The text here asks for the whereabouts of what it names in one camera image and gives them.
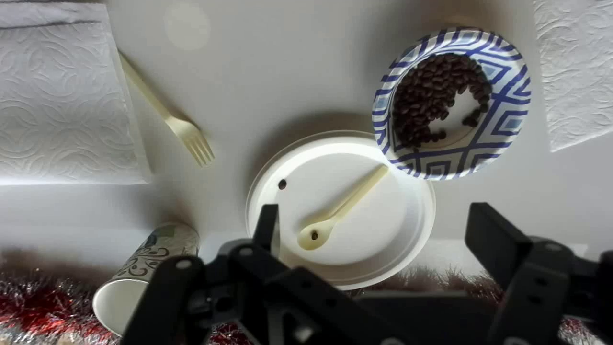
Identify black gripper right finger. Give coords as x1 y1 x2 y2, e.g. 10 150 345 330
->
466 203 573 345

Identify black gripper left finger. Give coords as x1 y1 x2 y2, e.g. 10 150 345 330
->
121 205 280 345

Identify white plastic spoon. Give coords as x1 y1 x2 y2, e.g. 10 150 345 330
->
298 165 390 251

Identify patterned paper coffee cup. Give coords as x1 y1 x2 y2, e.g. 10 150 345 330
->
93 223 200 336

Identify blue patterned paper bowl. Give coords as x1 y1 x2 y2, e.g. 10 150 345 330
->
372 27 531 180

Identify coffee beans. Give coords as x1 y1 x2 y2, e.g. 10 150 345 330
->
393 54 493 152

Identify white paper towel near cup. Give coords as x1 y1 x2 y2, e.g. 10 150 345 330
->
0 0 150 186

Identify white paper towel near bowl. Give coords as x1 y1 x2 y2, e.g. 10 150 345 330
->
533 0 613 152

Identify red silver tinsel garland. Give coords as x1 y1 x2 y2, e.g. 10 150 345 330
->
0 255 613 345

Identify cream plastic fork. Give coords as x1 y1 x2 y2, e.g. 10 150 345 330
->
119 54 215 167

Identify white paper plate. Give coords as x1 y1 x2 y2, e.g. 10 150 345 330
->
248 131 437 290

